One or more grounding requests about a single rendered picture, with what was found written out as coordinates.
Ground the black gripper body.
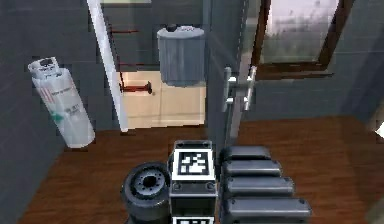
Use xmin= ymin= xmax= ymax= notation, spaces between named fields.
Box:
xmin=120 ymin=161 xmax=173 ymax=224

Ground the white cylindrical canister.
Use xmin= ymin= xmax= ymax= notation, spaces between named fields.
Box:
xmin=27 ymin=56 xmax=96 ymax=149

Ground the grey cylindrical bin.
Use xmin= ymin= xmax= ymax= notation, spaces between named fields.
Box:
xmin=156 ymin=23 xmax=206 ymax=88

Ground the grey room door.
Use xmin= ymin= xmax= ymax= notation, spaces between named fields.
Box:
xmin=203 ymin=0 xmax=261 ymax=148

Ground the brown framed window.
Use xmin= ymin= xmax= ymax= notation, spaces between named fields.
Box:
xmin=250 ymin=0 xmax=355 ymax=81

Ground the white door frame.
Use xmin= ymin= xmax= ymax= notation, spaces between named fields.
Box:
xmin=86 ymin=0 xmax=130 ymax=133

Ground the silver door handle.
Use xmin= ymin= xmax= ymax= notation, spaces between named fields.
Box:
xmin=238 ymin=65 xmax=258 ymax=112
xmin=221 ymin=66 xmax=238 ymax=114

